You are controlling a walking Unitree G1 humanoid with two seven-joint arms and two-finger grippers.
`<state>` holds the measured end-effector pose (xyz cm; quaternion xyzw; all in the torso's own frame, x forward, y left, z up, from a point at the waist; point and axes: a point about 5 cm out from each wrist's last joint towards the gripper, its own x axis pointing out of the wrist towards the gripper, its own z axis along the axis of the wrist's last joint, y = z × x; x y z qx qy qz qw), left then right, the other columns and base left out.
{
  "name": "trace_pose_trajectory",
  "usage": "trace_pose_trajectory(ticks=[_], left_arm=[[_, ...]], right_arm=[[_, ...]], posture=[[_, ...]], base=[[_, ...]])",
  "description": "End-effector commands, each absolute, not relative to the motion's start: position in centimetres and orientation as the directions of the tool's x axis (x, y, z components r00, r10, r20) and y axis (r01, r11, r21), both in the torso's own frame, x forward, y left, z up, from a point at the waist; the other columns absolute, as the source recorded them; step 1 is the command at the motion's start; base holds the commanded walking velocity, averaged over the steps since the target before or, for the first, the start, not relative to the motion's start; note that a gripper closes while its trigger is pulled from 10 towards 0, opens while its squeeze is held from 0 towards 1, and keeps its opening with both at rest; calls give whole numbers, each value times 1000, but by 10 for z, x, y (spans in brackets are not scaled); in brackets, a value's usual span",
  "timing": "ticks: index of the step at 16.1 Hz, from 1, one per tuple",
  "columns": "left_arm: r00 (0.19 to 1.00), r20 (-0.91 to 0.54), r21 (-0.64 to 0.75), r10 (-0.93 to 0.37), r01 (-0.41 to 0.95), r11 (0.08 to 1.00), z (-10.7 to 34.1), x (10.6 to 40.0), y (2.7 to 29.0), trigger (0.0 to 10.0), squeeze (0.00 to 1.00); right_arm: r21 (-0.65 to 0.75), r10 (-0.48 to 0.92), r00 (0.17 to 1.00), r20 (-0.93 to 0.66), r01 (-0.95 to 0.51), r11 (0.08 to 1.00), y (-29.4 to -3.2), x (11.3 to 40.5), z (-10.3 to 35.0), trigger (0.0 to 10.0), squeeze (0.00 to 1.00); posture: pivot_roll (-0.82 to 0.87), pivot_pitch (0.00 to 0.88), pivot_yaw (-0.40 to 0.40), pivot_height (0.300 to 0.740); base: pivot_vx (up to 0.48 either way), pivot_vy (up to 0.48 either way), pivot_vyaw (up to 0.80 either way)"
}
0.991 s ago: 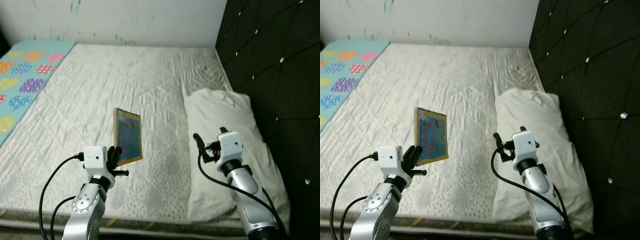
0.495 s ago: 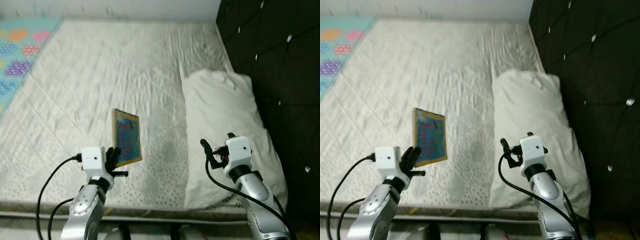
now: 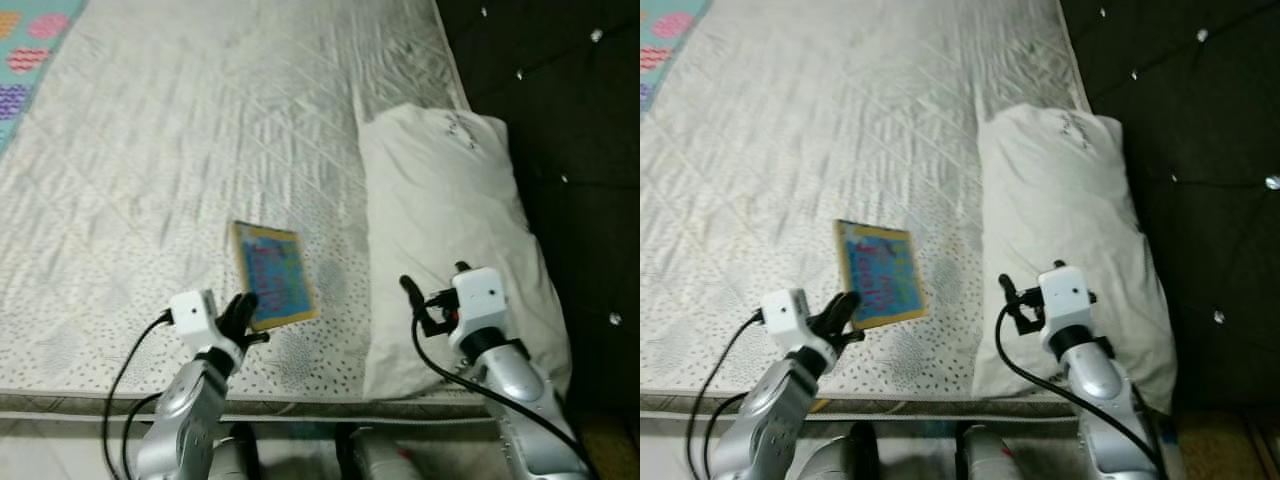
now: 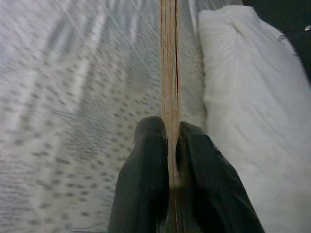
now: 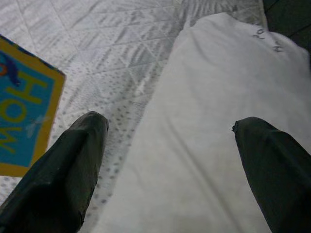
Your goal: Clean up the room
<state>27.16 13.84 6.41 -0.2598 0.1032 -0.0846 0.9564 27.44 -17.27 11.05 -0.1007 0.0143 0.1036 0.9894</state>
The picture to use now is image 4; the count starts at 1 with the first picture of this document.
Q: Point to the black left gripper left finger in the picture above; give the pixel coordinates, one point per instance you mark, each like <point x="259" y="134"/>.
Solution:
<point x="141" y="182"/>

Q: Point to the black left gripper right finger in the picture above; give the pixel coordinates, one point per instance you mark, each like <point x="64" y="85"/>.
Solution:
<point x="211" y="189"/>

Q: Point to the yellow and blue children's book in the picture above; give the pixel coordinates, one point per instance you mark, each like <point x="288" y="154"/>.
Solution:
<point x="170" y="72"/>

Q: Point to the white pillow with black print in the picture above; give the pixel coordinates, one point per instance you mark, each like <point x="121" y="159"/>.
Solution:
<point x="255" y="121"/>

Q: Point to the grey quilted mattress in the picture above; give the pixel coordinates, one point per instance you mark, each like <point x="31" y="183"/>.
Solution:
<point x="73" y="97"/>

